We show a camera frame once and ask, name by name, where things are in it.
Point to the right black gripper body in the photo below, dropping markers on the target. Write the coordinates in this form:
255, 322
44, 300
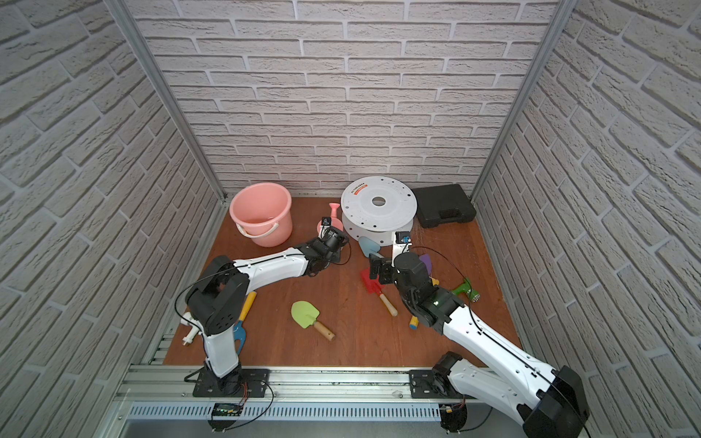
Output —
387, 274

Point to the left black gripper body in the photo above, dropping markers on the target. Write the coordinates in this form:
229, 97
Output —
333, 240

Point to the pink watering can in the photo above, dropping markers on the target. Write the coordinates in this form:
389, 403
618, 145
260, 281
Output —
336, 222

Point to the red shovel wooden handle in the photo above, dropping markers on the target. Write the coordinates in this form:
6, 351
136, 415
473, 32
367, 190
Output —
374, 287

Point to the yellow scoop blue tip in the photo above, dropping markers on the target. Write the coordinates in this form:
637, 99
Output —
421, 297

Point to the green shovel wooden handle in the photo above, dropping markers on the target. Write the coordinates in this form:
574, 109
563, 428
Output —
306, 316

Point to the pink plastic bucket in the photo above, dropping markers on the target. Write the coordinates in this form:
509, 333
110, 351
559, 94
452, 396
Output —
262, 213

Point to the purple scoop pink handle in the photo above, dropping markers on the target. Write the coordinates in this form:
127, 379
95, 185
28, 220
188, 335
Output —
426, 259

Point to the teal trowel light handle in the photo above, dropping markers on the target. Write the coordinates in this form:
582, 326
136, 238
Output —
369, 247

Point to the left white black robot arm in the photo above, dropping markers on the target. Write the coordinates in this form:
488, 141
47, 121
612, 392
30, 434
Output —
217, 299

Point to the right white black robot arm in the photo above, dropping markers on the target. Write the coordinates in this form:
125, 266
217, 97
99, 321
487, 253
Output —
544, 401

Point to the black plastic tool case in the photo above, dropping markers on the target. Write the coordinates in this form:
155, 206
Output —
443, 204

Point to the black round connector box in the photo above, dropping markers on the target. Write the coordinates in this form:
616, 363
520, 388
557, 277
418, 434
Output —
453, 418

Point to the small green circuit board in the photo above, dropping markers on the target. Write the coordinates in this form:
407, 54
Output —
227, 410

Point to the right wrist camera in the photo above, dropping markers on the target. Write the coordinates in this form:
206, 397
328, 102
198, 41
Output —
402, 243

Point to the white cable spool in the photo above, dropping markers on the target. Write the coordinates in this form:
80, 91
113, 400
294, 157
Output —
377, 207

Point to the green hose nozzle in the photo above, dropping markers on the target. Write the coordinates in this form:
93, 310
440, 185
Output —
466, 289

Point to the blue fork yellow handle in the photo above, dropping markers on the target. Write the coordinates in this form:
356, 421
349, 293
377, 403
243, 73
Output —
239, 330

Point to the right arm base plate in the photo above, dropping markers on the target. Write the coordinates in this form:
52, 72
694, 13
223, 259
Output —
428, 384

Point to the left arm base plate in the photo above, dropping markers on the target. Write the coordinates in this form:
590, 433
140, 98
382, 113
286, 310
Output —
251, 381

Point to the aluminium front rail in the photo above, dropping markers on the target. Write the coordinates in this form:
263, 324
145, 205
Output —
175, 384

